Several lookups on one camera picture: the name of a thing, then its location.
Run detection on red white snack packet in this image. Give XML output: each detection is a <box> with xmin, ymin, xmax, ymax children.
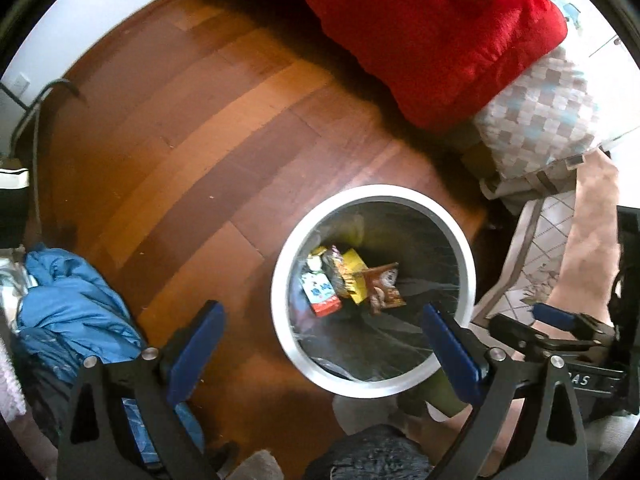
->
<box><xmin>300</xmin><ymin>255</ymin><xmax>342</xmax><ymax>318</ymax></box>

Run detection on yellow snack wrapper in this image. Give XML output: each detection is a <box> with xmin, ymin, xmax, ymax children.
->
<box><xmin>320</xmin><ymin>245</ymin><xmax>368</xmax><ymax>304</ymax></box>

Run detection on red fleece blanket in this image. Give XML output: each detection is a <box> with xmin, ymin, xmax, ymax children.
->
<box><xmin>305</xmin><ymin>0</ymin><xmax>567</xmax><ymax>133</ymax></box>

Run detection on blue crumpled garment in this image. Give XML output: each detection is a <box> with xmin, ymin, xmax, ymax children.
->
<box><xmin>11</xmin><ymin>245</ymin><xmax>146</xmax><ymax>446</ymax></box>

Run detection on pink beige mattress cover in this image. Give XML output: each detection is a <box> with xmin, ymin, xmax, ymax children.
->
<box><xmin>549</xmin><ymin>151</ymin><xmax>620</xmax><ymax>325</ymax></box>

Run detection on dark fuzzy slipper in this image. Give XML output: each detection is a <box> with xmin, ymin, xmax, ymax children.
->
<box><xmin>303</xmin><ymin>425</ymin><xmax>433</xmax><ymax>479</ymax></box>

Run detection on white round trash bin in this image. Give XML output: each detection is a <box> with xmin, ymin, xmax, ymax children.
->
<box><xmin>270</xmin><ymin>184</ymin><xmax>476</xmax><ymax>399</ymax></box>

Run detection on brown snack wrapper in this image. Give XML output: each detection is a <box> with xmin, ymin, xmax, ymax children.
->
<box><xmin>361</xmin><ymin>262</ymin><xmax>406</xmax><ymax>314</ymax></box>

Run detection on black cable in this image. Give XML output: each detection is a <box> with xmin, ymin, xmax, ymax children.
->
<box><xmin>0</xmin><ymin>77</ymin><xmax>83</xmax><ymax>162</ymax></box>

